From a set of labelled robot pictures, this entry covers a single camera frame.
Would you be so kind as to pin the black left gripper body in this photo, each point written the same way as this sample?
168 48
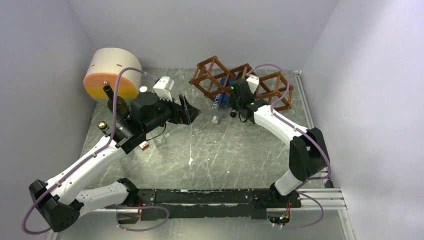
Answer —
177 115

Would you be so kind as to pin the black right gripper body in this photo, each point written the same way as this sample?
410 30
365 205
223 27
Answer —
235 104

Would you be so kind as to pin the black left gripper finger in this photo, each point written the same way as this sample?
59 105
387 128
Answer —
183 102
191 112

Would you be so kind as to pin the green wine bottle brown label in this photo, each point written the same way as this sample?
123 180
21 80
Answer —
235 95

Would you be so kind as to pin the dark bottle cream label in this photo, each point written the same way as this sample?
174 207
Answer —
121 108

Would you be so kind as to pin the small dark bottle gold cap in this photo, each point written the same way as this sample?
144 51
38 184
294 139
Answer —
104 128

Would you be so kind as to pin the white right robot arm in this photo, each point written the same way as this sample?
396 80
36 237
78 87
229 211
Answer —
307 149

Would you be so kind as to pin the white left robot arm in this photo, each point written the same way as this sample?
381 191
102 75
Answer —
63 199

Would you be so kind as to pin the clear bottle silver cap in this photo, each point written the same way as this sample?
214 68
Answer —
143 89

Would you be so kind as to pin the small red white card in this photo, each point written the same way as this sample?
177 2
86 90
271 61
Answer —
144 145

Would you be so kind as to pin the beige orange yellow cylinder box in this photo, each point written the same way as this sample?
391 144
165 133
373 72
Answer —
104 68

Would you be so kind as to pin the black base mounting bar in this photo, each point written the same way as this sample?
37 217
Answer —
208 203

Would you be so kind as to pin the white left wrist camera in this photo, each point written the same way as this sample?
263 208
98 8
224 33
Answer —
163 87

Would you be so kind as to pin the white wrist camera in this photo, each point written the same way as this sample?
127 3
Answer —
253 83
163 87

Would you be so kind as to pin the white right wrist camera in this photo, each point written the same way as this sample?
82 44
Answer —
253 83

